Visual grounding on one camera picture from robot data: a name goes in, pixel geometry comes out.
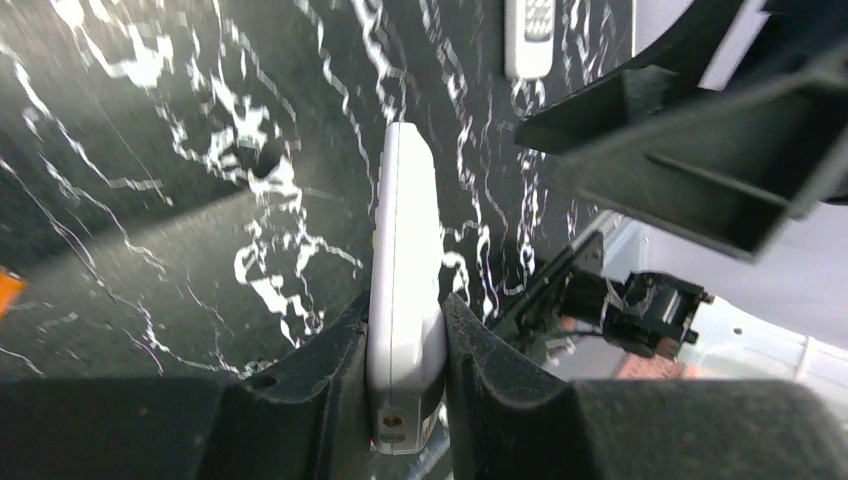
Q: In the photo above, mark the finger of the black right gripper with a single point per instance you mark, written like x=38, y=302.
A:
x=724, y=169

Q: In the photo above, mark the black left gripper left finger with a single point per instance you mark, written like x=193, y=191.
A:
x=305, y=417

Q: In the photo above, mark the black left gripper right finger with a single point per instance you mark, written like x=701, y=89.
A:
x=510, y=419

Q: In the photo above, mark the small white buttoned remote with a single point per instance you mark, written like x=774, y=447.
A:
x=406, y=341

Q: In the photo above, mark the long white remote control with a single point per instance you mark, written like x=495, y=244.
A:
x=528, y=38

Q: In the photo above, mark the orange battery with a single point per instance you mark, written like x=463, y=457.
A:
x=11, y=286

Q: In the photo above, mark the black base bar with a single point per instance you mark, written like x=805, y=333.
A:
x=529, y=315

